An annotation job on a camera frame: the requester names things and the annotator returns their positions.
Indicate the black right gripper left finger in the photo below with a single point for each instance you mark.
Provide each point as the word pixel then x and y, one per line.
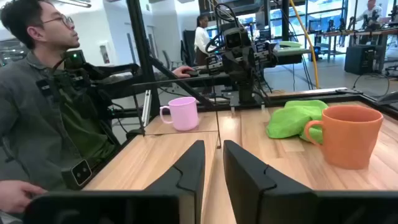
pixel 174 205

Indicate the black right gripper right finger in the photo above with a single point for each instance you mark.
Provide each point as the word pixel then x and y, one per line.
pixel 280 205

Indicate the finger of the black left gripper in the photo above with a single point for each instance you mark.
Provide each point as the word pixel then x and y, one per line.
pixel 214 63
pixel 265 56

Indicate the pink plastic mug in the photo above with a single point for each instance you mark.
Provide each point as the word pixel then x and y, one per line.
pixel 183 113

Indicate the orange plastic mug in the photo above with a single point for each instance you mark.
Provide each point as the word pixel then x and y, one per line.
pixel 351 140

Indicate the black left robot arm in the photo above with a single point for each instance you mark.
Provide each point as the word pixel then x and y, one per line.
pixel 245 90

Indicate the black side desk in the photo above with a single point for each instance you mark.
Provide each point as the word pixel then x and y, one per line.
pixel 289 57

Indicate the black computer mouse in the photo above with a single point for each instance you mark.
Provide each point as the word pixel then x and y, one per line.
pixel 192 74

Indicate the person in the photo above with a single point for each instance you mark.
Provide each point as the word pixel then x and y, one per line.
pixel 202 39
pixel 28 109
pixel 371 14

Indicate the person's hand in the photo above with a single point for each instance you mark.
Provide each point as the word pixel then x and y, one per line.
pixel 180 71

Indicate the green cloth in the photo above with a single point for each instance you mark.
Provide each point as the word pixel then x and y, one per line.
pixel 289 119

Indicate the wooden workbench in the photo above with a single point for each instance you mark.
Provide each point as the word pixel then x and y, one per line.
pixel 342 32

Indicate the black equipment case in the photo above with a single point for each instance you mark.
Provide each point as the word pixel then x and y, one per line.
pixel 360 60

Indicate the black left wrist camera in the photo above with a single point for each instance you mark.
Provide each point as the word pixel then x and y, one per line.
pixel 234 40

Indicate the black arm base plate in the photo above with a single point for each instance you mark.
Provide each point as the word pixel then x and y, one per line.
pixel 230 99

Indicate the silver aluminium bracket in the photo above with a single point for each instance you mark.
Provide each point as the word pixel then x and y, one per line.
pixel 146 107

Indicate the black aluminium table frame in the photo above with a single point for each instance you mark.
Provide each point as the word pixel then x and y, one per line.
pixel 140 31

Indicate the small black camera box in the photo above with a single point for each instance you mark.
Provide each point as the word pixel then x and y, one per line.
pixel 81 172

